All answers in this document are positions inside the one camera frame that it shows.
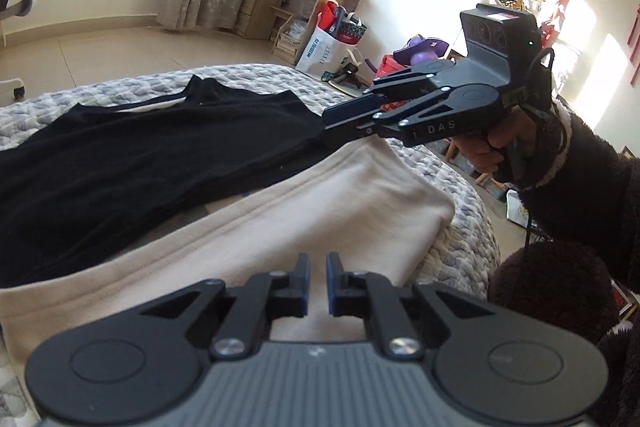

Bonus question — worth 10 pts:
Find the person's right forearm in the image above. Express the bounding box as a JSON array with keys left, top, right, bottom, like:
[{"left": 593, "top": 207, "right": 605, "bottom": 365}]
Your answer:
[{"left": 492, "top": 97, "right": 640, "bottom": 288}]

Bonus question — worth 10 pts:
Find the grey checked quilt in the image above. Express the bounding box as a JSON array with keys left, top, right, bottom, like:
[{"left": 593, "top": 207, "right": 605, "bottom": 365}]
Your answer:
[{"left": 0, "top": 63, "right": 501, "bottom": 427}]

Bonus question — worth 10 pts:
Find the person's leg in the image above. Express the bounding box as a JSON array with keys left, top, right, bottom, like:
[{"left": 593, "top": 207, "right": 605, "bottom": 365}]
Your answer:
[{"left": 487, "top": 239, "right": 640, "bottom": 427}]

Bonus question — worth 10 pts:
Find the red printed bucket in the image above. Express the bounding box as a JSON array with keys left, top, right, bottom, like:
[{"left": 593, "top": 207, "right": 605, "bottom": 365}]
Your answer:
[{"left": 375, "top": 54, "right": 416, "bottom": 78}]

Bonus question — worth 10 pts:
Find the dark tote bag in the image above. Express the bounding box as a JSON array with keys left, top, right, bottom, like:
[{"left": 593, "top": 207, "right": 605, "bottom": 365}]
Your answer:
[{"left": 337, "top": 12, "right": 370, "bottom": 45}]

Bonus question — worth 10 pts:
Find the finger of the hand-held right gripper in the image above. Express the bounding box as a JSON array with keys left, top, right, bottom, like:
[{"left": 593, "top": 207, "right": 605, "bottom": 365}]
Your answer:
[
  {"left": 321, "top": 88, "right": 453, "bottom": 142},
  {"left": 362, "top": 59, "right": 458, "bottom": 100}
]

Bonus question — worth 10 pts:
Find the wooden file rack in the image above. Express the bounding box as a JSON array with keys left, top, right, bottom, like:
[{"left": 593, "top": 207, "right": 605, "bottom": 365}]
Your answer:
[{"left": 272, "top": 14, "right": 311, "bottom": 66}]

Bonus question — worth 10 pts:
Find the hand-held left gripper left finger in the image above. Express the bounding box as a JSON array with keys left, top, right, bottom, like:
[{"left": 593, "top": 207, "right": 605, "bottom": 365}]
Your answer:
[{"left": 132, "top": 252, "right": 312, "bottom": 360}]

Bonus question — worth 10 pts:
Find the beige and black sweatshirt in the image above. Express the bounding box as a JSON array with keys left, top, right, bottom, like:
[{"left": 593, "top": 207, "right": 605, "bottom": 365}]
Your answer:
[{"left": 0, "top": 74, "right": 456, "bottom": 343}]

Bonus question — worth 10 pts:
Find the purple plastic toy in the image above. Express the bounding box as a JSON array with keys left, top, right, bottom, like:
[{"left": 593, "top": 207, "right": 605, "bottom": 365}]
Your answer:
[{"left": 392, "top": 34, "right": 451, "bottom": 58}]

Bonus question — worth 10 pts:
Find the person's right hand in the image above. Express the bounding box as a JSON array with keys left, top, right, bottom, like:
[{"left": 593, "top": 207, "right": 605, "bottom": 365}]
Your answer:
[{"left": 452, "top": 104, "right": 553, "bottom": 182}]

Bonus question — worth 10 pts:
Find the black device on white stand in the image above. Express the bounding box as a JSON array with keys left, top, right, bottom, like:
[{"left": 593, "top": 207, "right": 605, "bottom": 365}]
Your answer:
[{"left": 325, "top": 49, "right": 381, "bottom": 98}]

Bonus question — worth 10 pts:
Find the white shopping bag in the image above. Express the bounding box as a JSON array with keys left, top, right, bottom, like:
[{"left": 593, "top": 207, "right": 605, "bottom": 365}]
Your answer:
[{"left": 295, "top": 24, "right": 351, "bottom": 78}]

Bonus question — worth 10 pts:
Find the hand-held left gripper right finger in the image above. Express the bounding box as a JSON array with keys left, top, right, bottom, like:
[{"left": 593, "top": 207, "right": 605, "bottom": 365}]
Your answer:
[{"left": 326, "top": 252, "right": 501, "bottom": 360}]

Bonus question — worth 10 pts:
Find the red bag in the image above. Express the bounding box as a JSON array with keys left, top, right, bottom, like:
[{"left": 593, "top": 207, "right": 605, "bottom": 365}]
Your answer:
[{"left": 320, "top": 0, "right": 341, "bottom": 32}]

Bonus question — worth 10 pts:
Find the purple exercise ball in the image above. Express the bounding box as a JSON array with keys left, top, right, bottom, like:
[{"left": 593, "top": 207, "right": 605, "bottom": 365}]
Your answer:
[{"left": 407, "top": 49, "right": 436, "bottom": 68}]

